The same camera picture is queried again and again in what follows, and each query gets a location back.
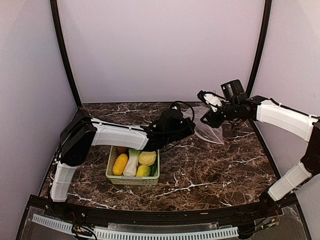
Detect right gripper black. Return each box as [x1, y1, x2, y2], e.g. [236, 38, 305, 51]
[200, 99, 238, 128]

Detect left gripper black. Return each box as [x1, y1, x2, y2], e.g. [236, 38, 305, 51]
[165, 116, 196, 145]

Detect clear zip top bag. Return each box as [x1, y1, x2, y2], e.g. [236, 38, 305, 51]
[192, 106, 225, 145]

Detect yellow green mango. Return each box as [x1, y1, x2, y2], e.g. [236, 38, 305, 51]
[135, 165, 152, 177]

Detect green white bok choy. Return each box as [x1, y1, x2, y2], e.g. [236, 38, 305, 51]
[123, 148, 142, 177]

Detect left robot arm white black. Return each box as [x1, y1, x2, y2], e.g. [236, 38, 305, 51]
[49, 108, 195, 218]

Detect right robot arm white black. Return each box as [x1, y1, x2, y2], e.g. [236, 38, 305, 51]
[197, 79, 320, 217]

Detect dark green cucumber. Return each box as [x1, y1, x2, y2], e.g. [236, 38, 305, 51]
[149, 163, 158, 177]

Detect brown potato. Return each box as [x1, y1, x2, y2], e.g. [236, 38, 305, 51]
[116, 146, 128, 154]

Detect beige plastic basket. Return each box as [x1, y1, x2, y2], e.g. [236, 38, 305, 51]
[105, 146, 160, 186]

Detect right clear acrylic plate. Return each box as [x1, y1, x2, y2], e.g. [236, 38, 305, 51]
[249, 204, 307, 240]

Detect clear acrylic plate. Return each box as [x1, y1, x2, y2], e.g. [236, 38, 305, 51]
[249, 204, 307, 240]
[16, 206, 75, 240]

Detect left clear acrylic plate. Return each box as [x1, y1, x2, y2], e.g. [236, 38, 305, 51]
[16, 206, 75, 240]

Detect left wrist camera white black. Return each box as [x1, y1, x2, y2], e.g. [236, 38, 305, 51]
[159, 100, 195, 129]

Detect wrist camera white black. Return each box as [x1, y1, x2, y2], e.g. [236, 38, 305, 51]
[159, 100, 195, 129]
[197, 90, 222, 113]

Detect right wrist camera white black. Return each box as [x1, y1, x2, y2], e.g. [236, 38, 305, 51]
[197, 90, 222, 113]

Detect black curved front rail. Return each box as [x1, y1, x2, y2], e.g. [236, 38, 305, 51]
[27, 194, 298, 226]

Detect right black frame post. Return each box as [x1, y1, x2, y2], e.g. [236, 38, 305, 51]
[246, 0, 272, 96]

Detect white slotted cable duct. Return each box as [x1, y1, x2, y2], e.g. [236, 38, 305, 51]
[31, 214, 239, 240]

